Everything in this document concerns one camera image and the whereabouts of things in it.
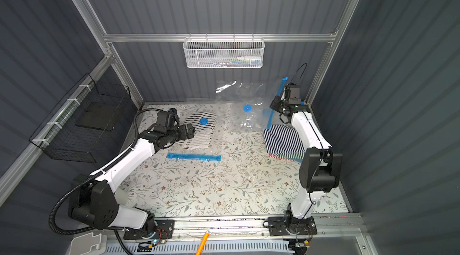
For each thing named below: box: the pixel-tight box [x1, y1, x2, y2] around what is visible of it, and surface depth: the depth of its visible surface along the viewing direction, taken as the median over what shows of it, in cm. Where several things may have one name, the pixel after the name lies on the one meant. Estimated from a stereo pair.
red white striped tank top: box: [268, 153, 294, 162], surface depth 96 cm
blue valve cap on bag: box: [243, 103, 253, 114], surface depth 111 cm
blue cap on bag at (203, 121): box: [199, 117, 210, 126], surface depth 111 cm
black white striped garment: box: [175, 112, 218, 150], surface depth 108 cm
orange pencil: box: [195, 232, 210, 255], surface depth 72 cm
